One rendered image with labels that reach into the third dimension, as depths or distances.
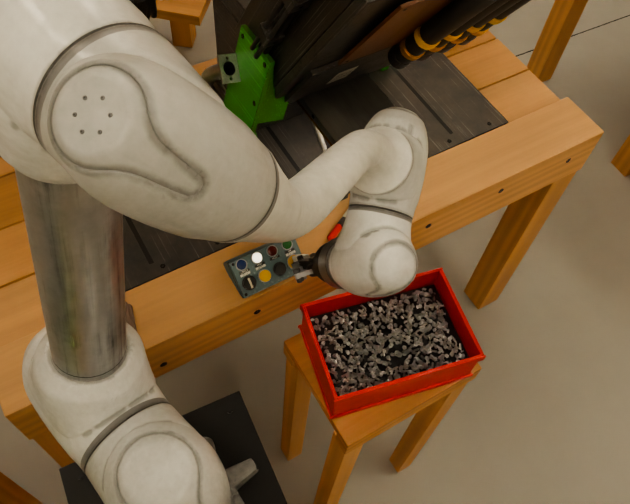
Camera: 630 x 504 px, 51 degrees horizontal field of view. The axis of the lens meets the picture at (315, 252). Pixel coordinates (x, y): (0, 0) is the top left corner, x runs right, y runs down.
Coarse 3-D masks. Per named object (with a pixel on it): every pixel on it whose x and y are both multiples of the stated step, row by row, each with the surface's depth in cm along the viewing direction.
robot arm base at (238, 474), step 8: (208, 440) 113; (240, 464) 109; (248, 464) 109; (232, 472) 108; (240, 472) 108; (248, 472) 108; (256, 472) 110; (232, 480) 107; (240, 480) 108; (232, 488) 106; (232, 496) 106
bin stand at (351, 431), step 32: (288, 352) 142; (288, 384) 158; (448, 384) 138; (288, 416) 175; (352, 416) 133; (384, 416) 134; (416, 416) 172; (288, 448) 196; (352, 448) 134; (416, 448) 186; (320, 480) 172
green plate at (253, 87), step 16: (240, 32) 124; (240, 48) 126; (256, 48) 121; (240, 64) 127; (256, 64) 123; (272, 64) 119; (256, 80) 124; (272, 80) 124; (240, 96) 130; (256, 96) 125; (272, 96) 128; (240, 112) 132; (256, 112) 127; (272, 112) 131
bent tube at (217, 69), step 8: (216, 56) 126; (224, 56) 126; (232, 56) 127; (216, 64) 130; (224, 64) 130; (232, 64) 128; (208, 72) 132; (216, 72) 129; (224, 72) 127; (232, 72) 129; (208, 80) 133; (224, 80) 127; (232, 80) 128; (240, 80) 129
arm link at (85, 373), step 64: (0, 0) 50; (64, 0) 49; (128, 0) 54; (0, 64) 49; (0, 128) 55; (64, 192) 62; (64, 256) 69; (64, 320) 78; (64, 384) 89; (128, 384) 92; (64, 448) 96
